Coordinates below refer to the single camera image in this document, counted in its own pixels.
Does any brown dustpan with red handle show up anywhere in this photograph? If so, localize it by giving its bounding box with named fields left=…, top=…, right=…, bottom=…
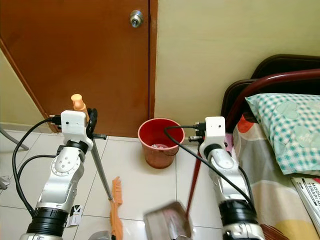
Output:
left=143, top=157, right=202, bottom=240

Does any orange broom with metal handle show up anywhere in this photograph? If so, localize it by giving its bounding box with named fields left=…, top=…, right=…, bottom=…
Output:
left=71, top=94, right=125, bottom=240

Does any red plastic bucket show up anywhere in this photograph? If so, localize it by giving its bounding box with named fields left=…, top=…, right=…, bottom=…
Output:
left=138, top=118, right=185, bottom=170

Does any brown wooden door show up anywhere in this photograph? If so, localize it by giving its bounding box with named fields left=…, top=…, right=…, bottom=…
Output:
left=0, top=0, right=158, bottom=139

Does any grey metal furniture leg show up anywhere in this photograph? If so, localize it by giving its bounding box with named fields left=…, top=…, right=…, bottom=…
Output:
left=0, top=127, right=29, bottom=151

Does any green checkered pillow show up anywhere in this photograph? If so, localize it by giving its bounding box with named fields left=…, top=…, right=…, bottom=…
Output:
left=246, top=93, right=320, bottom=176

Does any silver door knob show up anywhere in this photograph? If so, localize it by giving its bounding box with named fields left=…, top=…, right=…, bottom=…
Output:
left=129, top=9, right=144, bottom=28

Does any grey robot left foot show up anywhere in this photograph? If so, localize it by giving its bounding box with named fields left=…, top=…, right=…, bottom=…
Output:
left=95, top=230, right=114, bottom=240

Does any dark wooden bed headboard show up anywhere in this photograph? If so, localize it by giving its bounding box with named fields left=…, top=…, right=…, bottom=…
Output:
left=221, top=54, right=320, bottom=119

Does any white printed book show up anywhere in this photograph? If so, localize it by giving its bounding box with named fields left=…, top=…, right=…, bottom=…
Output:
left=291, top=176, right=320, bottom=236

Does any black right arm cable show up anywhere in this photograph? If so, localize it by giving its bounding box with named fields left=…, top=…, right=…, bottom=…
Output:
left=161, top=122, right=253, bottom=206

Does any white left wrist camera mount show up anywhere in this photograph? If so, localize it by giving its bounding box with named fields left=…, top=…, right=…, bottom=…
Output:
left=60, top=110, right=95, bottom=151

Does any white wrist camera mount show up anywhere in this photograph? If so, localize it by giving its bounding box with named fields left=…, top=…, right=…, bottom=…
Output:
left=60, top=110, right=95, bottom=151
left=197, top=116, right=226, bottom=154

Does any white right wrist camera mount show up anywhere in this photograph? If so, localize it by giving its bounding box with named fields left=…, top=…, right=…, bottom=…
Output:
left=197, top=116, right=226, bottom=154

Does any short black left arm cable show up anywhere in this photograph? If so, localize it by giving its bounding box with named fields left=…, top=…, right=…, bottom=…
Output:
left=18, top=153, right=56, bottom=192

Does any red curved bed rail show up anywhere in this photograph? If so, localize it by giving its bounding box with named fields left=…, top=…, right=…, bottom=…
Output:
left=225, top=69, right=320, bottom=134

